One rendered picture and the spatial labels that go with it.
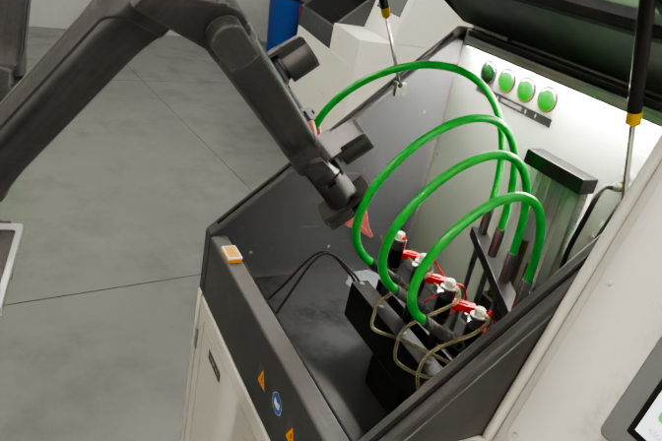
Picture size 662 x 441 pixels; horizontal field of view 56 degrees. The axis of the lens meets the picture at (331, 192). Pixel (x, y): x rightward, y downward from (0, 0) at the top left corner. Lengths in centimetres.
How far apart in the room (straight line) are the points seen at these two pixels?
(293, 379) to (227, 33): 58
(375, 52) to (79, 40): 333
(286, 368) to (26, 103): 58
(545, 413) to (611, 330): 15
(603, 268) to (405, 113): 70
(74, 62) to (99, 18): 5
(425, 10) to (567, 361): 327
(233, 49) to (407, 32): 332
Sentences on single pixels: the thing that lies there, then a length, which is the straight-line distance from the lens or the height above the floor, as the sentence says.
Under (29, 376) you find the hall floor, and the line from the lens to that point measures 246.
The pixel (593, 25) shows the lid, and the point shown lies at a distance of 106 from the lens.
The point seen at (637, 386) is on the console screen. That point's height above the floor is 119.
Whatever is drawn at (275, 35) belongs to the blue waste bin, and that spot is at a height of 28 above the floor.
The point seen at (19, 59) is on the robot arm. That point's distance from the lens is 117.
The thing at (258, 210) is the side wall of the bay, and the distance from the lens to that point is 138.
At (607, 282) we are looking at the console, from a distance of 87.
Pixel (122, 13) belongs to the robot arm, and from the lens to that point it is 63.
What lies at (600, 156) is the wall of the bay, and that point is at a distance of 119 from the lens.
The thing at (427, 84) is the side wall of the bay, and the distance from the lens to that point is 145.
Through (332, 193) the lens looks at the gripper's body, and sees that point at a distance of 107.
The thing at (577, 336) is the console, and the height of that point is 118.
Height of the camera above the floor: 162
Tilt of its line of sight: 24 degrees down
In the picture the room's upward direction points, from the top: 12 degrees clockwise
